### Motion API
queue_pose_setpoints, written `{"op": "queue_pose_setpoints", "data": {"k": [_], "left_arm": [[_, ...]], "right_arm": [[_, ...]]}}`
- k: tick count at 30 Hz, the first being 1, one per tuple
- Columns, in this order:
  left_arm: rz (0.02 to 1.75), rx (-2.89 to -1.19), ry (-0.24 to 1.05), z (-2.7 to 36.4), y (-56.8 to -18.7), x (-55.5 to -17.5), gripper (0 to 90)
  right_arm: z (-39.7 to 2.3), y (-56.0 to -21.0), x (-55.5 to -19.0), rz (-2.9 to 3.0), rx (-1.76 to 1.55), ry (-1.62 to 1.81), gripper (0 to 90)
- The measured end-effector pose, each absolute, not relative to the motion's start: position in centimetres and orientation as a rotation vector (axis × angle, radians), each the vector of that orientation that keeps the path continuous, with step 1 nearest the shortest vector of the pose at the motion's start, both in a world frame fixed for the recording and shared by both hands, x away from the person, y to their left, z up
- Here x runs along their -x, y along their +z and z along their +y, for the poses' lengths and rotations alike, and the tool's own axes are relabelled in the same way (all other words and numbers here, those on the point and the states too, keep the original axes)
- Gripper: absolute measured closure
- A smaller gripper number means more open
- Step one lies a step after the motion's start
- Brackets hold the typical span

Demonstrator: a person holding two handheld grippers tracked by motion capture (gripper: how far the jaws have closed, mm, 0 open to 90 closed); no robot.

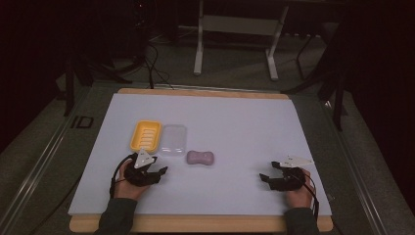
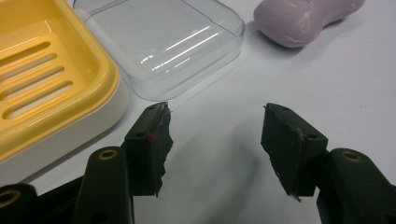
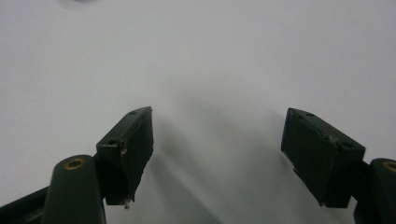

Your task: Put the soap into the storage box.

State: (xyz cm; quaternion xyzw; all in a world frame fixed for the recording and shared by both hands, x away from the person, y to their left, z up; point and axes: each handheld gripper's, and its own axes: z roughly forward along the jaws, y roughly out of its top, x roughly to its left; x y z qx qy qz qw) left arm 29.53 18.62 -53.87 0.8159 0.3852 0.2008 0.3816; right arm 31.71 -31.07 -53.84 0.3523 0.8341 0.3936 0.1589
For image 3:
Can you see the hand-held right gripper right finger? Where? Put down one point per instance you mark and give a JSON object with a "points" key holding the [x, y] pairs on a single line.
{"points": [[317, 155]]}

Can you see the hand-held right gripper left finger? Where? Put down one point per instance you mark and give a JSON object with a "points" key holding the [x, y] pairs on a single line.
{"points": [[127, 155]]}

